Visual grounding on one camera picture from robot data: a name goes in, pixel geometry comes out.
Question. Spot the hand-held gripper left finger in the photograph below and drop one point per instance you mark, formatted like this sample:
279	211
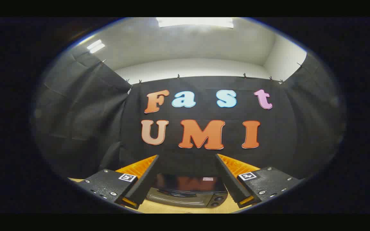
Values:
145	183

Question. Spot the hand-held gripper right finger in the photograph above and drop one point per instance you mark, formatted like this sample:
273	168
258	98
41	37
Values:
231	181

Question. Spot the black toaster oven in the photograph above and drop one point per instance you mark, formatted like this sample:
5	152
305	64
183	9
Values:
185	199

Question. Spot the black backdrop cloth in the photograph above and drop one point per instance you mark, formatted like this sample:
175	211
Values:
204	113

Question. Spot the rectangular ceiling light panel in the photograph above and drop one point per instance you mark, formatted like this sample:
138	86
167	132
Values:
95	46
194	22

